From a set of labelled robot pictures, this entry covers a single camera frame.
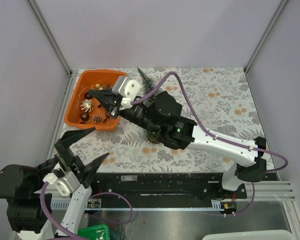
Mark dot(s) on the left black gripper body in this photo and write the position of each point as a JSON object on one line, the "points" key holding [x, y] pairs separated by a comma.
{"points": [[72, 162]]}

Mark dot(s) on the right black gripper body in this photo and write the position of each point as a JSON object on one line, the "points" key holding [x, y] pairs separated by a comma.
{"points": [[116, 108]]}

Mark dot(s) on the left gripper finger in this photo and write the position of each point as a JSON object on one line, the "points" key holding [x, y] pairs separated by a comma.
{"points": [[90, 170], [72, 136]]}

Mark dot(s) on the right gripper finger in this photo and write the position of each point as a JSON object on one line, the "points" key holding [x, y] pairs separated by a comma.
{"points": [[104, 94], [108, 103]]}

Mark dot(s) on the orange plastic bin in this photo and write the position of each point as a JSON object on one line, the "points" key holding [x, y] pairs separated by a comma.
{"points": [[86, 82]]}

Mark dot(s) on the small green christmas tree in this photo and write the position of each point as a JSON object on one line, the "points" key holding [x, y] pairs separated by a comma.
{"points": [[148, 84]]}

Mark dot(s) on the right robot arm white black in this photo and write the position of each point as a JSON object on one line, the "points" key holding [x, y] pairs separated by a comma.
{"points": [[163, 117]]}

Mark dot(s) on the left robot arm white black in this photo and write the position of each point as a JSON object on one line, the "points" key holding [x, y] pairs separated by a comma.
{"points": [[24, 188]]}

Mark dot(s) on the small gold ornament cluster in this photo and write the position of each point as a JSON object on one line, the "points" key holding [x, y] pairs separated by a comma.
{"points": [[99, 86]]}

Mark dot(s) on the frosted pine cone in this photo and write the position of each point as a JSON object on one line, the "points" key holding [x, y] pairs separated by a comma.
{"points": [[97, 118]]}

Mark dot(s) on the gold striped bauble ornament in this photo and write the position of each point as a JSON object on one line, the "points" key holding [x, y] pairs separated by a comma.
{"points": [[87, 105]]}

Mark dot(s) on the dark brown bauble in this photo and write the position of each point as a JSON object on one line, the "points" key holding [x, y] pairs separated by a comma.
{"points": [[87, 96], [84, 116]]}

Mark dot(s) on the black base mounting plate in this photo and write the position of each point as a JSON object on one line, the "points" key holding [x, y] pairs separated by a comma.
{"points": [[166, 188]]}

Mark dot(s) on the green plastic crate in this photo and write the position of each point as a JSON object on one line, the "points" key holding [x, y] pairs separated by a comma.
{"points": [[96, 232]]}

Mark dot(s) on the floral patterned table mat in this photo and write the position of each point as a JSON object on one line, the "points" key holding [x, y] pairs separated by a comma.
{"points": [[222, 100]]}

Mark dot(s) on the white plastic container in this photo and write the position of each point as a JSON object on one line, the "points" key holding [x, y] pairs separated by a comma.
{"points": [[252, 235]]}

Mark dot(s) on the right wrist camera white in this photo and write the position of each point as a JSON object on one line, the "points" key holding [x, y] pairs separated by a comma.
{"points": [[127, 88]]}

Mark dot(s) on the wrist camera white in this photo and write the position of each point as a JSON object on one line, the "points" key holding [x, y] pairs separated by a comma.
{"points": [[65, 185], [127, 88]]}

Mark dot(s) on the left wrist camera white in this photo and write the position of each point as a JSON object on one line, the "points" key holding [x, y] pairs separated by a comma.
{"points": [[65, 185]]}

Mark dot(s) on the white slotted cable duct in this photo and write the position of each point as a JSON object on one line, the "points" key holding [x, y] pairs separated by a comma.
{"points": [[119, 205]]}

